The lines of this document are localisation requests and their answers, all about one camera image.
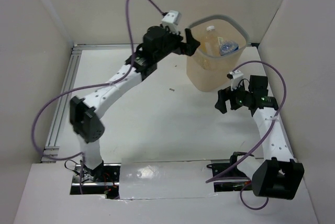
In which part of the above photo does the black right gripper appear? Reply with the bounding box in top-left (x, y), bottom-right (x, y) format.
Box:
top-left (215, 80), bottom-right (253, 114)

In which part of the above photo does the blue label plastic bottle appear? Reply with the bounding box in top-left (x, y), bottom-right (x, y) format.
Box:
top-left (219, 40), bottom-right (239, 56)

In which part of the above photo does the white label clear bottle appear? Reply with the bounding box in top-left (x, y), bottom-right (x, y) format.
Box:
top-left (200, 25), bottom-right (224, 57)

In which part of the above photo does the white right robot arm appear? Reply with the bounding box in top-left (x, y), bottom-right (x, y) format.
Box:
top-left (215, 71), bottom-right (304, 200)

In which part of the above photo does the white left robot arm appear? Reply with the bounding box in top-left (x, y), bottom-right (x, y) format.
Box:
top-left (70, 26), bottom-right (200, 182)

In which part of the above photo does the beige ribbed plastic bin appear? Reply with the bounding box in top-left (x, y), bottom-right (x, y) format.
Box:
top-left (186, 15), bottom-right (249, 92)

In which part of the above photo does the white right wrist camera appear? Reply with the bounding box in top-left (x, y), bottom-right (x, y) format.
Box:
top-left (227, 70), bottom-right (244, 91)

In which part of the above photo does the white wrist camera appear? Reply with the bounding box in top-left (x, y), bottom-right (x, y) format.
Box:
top-left (161, 10), bottom-right (182, 34)
top-left (227, 70), bottom-right (244, 91)

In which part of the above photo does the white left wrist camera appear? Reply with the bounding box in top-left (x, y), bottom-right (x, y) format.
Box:
top-left (161, 10), bottom-right (182, 34)

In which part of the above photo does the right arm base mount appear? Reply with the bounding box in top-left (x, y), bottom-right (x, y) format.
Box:
top-left (206, 152), bottom-right (263, 193)

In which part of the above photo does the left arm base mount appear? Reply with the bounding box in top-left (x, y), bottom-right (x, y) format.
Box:
top-left (64, 160), bottom-right (121, 199)

